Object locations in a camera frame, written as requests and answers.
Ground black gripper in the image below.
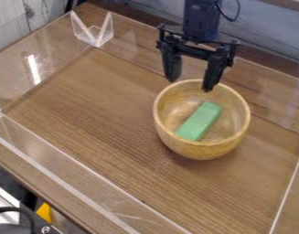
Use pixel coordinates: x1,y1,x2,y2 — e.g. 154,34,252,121
157,24,241,92

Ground brown wooden bowl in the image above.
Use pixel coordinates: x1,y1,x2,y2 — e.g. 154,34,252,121
153,80,252,160

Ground clear acrylic corner bracket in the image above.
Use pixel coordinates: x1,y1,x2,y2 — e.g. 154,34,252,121
70,12,114,48

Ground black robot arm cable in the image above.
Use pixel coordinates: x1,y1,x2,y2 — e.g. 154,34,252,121
217,0,242,23

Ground yellow sticker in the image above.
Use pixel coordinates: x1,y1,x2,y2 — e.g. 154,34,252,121
37,203,53,223

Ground green rectangular block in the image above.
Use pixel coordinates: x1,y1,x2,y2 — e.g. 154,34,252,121
176,101,222,141

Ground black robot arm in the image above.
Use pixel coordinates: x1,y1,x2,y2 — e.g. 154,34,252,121
157,0,241,92

